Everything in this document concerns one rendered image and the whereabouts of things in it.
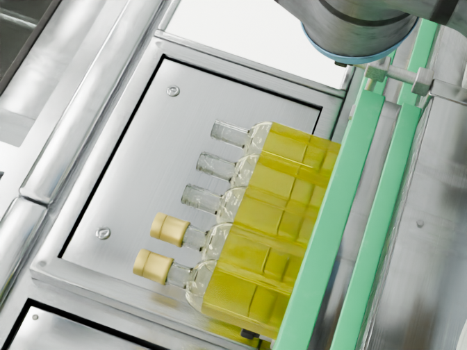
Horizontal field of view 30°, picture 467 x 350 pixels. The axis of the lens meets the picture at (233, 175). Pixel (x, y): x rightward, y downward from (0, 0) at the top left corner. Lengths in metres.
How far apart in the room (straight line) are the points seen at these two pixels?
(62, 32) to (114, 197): 0.37
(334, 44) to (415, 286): 0.28
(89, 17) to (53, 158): 0.33
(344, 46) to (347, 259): 0.26
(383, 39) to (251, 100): 0.60
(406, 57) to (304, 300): 0.49
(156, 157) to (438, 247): 0.51
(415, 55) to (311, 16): 0.48
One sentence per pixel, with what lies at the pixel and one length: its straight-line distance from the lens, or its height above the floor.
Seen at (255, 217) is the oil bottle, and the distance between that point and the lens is 1.12.
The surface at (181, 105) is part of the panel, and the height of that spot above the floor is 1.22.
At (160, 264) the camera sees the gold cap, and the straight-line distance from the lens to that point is 1.09.
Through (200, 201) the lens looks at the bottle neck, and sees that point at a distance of 1.15.
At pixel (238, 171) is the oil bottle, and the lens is 1.16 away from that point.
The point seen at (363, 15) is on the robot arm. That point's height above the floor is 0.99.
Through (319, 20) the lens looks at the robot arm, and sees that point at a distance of 0.85.
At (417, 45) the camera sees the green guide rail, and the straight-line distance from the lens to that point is 1.33.
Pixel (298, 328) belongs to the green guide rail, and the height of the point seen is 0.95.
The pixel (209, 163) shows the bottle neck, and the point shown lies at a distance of 1.18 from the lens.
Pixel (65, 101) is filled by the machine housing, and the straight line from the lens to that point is 1.44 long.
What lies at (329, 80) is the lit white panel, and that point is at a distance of 1.47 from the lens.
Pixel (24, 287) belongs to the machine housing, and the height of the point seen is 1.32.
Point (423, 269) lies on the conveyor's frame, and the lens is 0.99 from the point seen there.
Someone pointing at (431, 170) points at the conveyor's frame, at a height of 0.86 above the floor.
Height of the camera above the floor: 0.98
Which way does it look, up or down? 5 degrees up
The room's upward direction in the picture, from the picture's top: 71 degrees counter-clockwise
